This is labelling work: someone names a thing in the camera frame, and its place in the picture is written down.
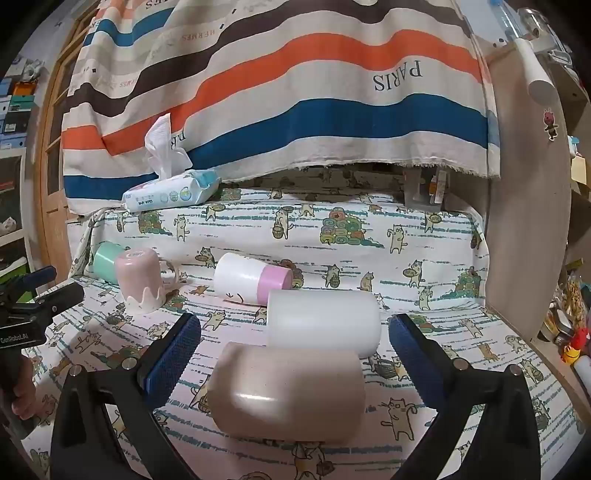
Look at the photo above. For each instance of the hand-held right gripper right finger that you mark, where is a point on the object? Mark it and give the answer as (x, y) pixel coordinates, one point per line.
(412, 351)

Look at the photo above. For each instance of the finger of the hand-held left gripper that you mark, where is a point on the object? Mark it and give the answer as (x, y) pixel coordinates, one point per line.
(62, 297)
(42, 276)

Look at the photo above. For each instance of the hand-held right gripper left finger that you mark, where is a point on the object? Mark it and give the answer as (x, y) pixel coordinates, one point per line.
(173, 351)

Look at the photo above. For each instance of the beige cup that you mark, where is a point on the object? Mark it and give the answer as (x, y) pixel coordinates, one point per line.
(286, 392)

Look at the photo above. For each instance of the mint green cup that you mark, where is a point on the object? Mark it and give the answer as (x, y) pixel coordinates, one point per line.
(105, 263)

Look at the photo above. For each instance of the pink cup with white rim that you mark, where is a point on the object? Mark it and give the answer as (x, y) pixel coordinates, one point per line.
(138, 277)

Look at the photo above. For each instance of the translucent white cup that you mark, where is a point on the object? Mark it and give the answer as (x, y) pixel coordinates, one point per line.
(323, 319)

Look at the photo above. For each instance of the white and pink cup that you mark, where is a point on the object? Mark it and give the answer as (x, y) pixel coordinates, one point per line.
(240, 278)

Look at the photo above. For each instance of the person's left hand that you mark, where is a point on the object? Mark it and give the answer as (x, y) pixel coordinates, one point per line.
(25, 381)

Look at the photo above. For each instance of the wooden door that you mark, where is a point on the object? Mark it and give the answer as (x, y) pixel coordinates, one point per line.
(54, 207)

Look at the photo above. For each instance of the cat print cloth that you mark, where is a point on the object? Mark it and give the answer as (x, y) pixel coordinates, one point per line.
(323, 240)

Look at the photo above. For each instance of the baby wipes pack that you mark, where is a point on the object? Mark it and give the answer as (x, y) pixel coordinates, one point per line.
(175, 191)

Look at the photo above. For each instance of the yellow toy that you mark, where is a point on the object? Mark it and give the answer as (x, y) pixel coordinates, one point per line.
(575, 348)

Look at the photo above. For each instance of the stack of storage boxes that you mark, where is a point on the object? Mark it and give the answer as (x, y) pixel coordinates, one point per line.
(16, 113)

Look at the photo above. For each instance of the curved wooden panel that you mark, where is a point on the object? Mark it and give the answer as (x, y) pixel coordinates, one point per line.
(526, 207)

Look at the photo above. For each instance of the striped cloth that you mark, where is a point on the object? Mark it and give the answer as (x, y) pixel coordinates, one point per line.
(323, 92)

